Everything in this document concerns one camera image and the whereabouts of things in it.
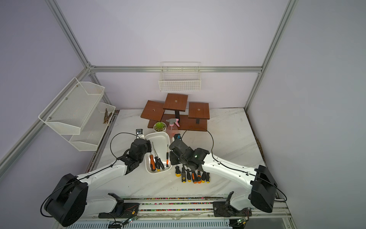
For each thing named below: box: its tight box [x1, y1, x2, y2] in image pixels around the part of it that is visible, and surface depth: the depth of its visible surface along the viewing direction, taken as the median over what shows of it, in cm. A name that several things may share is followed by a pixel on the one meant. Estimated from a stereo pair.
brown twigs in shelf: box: [102, 107, 113, 124], surface depth 99 cm
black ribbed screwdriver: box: [201, 171, 207, 184], surface depth 85 cm
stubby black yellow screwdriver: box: [174, 166, 182, 177], surface depth 88 cm
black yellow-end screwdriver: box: [205, 172, 211, 184], surface depth 85 cm
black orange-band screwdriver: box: [196, 169, 202, 184], surface depth 85 cm
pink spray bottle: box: [165, 118, 180, 139], surface depth 97 cm
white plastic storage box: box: [144, 131, 173, 175], surface depth 91 cm
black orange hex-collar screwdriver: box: [191, 170, 198, 184], surface depth 85 cm
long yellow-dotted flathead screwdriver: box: [181, 166, 187, 184], surface depth 86 cm
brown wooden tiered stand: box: [140, 93, 210, 132], surface depth 101 cm
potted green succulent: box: [153, 121, 167, 133], surface depth 100 cm
